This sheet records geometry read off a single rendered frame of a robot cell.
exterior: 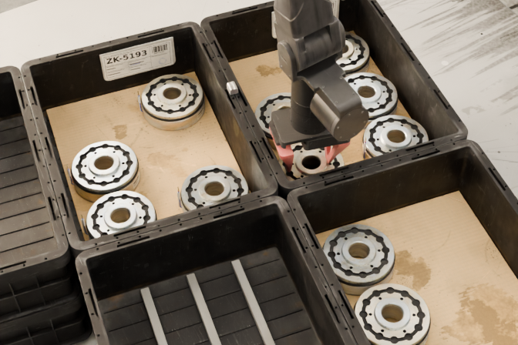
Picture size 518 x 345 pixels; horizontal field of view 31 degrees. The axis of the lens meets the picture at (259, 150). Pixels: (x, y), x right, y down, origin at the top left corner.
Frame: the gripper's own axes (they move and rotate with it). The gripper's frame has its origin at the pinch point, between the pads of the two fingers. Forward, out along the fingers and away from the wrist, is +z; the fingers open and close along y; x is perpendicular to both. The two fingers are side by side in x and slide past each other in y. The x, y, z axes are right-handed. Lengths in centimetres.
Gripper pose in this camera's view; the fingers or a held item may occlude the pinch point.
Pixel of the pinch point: (307, 161)
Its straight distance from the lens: 142.0
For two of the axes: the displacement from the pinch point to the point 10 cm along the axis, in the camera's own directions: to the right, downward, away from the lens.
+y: 9.7, -2.0, 1.6
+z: 0.1, 6.6, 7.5
